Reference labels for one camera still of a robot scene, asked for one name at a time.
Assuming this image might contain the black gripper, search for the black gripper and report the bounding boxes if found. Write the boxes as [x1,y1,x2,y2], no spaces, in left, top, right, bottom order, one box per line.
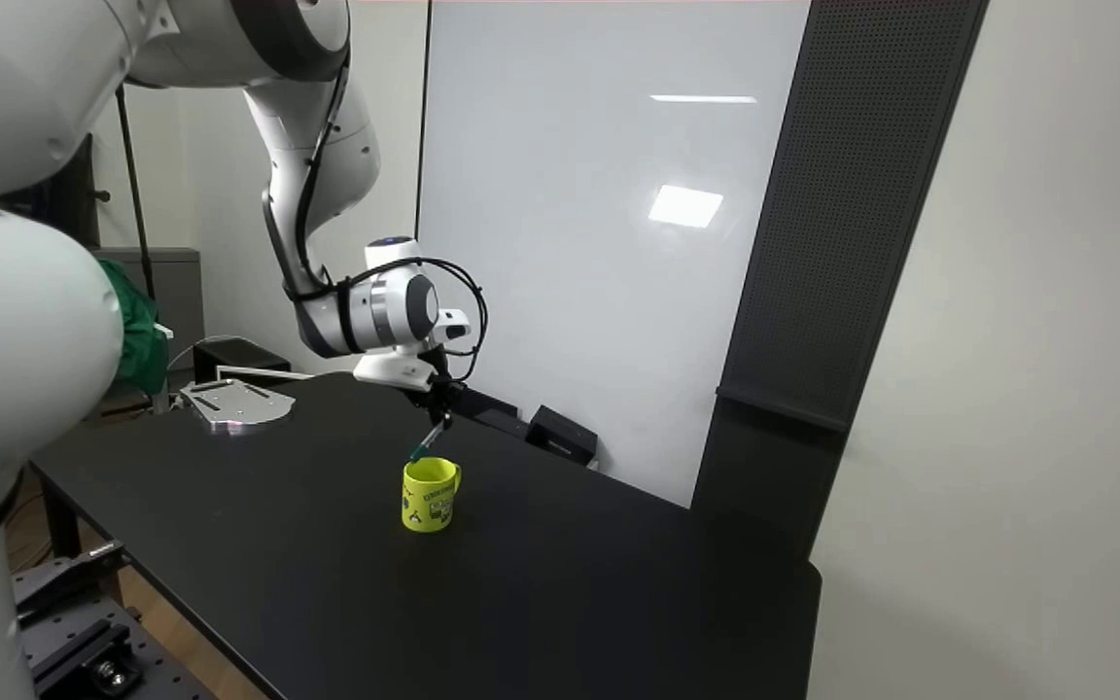
[420,339,478,430]

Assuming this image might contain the yellow cup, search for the yellow cup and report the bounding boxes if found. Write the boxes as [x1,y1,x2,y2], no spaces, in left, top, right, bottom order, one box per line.
[398,450,467,537]

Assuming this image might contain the small black box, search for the small black box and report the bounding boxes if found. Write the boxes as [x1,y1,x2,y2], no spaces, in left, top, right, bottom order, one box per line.
[523,402,602,472]

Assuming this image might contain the white plastic tray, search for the white plastic tray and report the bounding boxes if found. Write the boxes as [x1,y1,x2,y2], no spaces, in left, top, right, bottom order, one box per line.
[175,375,301,439]

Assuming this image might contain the white glossy whiteboard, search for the white glossy whiteboard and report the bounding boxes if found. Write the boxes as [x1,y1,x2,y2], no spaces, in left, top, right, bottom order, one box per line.
[408,0,813,510]

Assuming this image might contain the green bag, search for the green bag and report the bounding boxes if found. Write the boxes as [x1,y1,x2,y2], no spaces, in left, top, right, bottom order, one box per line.
[99,252,180,402]

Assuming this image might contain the black stand pole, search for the black stand pole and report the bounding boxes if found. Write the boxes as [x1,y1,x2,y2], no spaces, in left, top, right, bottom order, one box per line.
[112,82,163,308]

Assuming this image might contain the black desk leg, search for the black desk leg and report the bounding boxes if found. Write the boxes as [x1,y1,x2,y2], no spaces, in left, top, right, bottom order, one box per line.
[36,476,84,566]

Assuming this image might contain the black perforated pillar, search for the black perforated pillar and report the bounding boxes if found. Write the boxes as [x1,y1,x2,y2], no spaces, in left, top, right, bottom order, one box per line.
[688,0,992,566]

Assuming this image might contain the black aluminium rails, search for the black aluminium rails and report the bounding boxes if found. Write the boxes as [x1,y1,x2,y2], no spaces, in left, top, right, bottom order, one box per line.
[12,537,131,616]

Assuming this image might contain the black breadboard table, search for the black breadboard table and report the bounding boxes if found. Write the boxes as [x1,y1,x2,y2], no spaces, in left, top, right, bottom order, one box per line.
[9,540,227,700]

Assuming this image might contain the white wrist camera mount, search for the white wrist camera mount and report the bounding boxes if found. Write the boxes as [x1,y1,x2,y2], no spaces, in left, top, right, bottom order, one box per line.
[349,345,443,397]

